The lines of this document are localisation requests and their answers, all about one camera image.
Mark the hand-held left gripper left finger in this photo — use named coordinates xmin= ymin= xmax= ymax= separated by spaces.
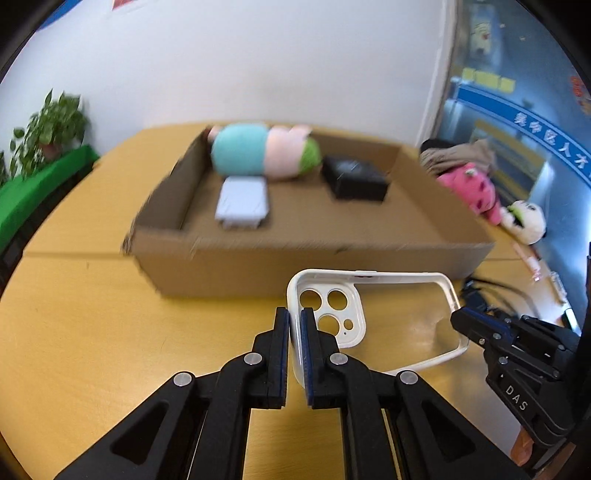
xmin=54 ymin=307 xmax=291 ymax=480

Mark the pale blue power bank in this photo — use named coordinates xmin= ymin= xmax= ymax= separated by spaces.
xmin=215 ymin=176 xmax=271 ymax=230

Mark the person's right hand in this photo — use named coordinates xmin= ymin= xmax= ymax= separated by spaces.
xmin=517 ymin=427 xmax=539 ymax=469

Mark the green table cloth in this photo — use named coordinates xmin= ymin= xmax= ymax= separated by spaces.
xmin=0 ymin=144 xmax=100 ymax=259

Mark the brown cardboard box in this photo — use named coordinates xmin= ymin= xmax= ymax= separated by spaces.
xmin=121 ymin=124 xmax=496 ymax=298

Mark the black charger box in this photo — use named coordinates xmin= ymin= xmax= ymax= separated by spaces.
xmin=321 ymin=156 xmax=389 ymax=202

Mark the pink plush toy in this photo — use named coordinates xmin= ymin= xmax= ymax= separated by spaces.
xmin=436 ymin=164 xmax=503 ymax=227

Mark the white panda plush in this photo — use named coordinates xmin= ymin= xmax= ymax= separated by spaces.
xmin=501 ymin=200 xmax=547 ymax=245

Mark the beige garment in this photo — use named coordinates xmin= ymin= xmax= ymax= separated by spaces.
xmin=420 ymin=140 xmax=497 ymax=178

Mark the white phone case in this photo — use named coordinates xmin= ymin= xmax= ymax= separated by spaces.
xmin=286 ymin=270 xmax=471 ymax=386

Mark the large potted plant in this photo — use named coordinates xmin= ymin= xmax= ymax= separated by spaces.
xmin=11 ymin=90 xmax=90 ymax=178

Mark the cartoon sticker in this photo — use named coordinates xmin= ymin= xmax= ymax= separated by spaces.
xmin=470 ymin=21 xmax=493 ymax=58

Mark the row of yellow sticky notes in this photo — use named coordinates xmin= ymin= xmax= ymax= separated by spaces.
xmin=463 ymin=68 xmax=515 ymax=92

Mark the blue pink pig plush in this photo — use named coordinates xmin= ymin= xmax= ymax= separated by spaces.
xmin=206 ymin=122 xmax=323 ymax=178

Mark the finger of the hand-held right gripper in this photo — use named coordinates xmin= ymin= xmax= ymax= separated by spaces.
xmin=450 ymin=307 xmax=514 ymax=352

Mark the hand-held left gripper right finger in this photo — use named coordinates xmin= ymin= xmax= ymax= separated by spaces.
xmin=299 ymin=308 xmax=532 ymax=480

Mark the blue glass band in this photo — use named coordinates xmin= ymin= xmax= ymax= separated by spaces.
xmin=455 ymin=83 xmax=591 ymax=183

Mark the red window sticker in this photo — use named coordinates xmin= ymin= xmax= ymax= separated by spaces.
xmin=570 ymin=74 xmax=591 ymax=112

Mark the pink pen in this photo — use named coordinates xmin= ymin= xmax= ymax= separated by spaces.
xmin=515 ymin=244 xmax=542 ymax=281

